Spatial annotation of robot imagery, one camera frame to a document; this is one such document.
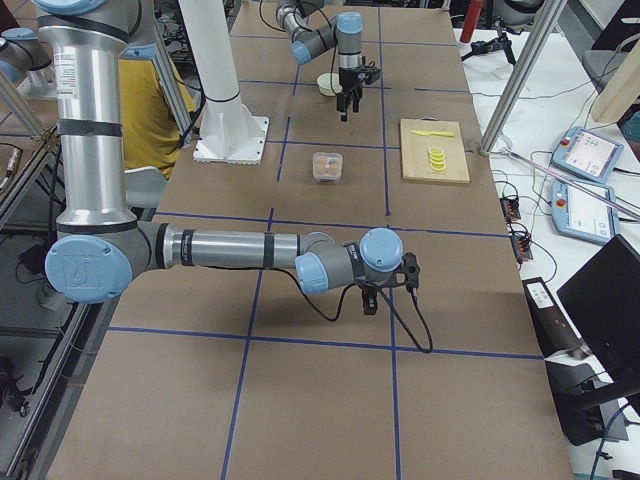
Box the person in yellow shirt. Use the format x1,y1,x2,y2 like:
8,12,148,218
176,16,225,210
119,59,181,178

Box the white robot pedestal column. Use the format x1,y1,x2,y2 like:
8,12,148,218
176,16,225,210
179,0,269,165

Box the wooden cutting board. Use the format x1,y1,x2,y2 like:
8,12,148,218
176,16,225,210
400,119,471,184

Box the blue teach pendant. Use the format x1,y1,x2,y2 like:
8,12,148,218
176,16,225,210
551,127,624,184
551,180,620,245

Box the thin metal rod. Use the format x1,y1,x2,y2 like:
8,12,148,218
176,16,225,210
495,148,640,223

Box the blue tape grid lines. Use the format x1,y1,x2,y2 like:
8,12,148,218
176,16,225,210
107,7,546,480

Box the blue teach pendant far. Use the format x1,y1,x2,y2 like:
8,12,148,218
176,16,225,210
551,127,624,184

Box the black laptop monitor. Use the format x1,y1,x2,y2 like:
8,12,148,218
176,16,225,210
558,234,639,378

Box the white round bowl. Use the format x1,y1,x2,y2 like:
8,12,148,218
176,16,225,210
316,72,342,97

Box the yellow plastic knife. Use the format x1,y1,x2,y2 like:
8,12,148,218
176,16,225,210
410,129,456,138

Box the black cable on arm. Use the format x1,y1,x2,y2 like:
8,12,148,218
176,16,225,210
272,269,435,355
258,0,346,96

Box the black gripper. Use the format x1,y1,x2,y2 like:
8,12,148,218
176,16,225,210
357,277,386,315
337,66,364,122

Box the aluminium frame post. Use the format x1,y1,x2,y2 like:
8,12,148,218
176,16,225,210
478,0,567,156

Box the clear plastic egg carton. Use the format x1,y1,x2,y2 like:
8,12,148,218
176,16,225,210
312,152,344,184

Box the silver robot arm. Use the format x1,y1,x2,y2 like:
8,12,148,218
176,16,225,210
275,1,379,122
33,1,417,315

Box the black tripod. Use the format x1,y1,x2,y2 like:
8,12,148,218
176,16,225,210
461,20,521,66

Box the blue teach pendant near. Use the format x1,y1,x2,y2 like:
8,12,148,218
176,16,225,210
551,180,620,245

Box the brown egg in carton near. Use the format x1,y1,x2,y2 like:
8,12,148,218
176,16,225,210
317,170,341,182

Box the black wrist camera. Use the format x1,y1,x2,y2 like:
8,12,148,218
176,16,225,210
389,252,420,297
358,66,381,85

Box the brown paper table cover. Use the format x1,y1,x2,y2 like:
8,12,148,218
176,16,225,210
48,4,576,480

